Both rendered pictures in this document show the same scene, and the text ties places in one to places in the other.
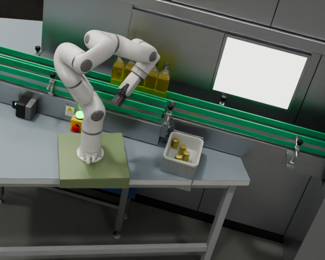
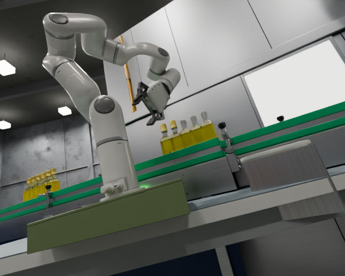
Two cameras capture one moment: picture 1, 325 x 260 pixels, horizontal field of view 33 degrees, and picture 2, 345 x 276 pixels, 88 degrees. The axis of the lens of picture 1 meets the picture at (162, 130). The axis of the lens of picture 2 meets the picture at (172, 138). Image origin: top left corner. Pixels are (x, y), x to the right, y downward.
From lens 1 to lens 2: 2.25 m
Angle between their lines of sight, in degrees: 55
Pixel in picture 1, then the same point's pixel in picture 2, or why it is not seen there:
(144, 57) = (150, 47)
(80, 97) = (71, 79)
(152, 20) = (182, 105)
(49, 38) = not seen: hidden behind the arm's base
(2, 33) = not seen: hidden behind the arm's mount
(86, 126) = (96, 131)
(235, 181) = not seen: outside the picture
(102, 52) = (84, 16)
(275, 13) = (268, 39)
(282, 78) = (324, 72)
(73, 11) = (133, 139)
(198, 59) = (233, 109)
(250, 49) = (270, 72)
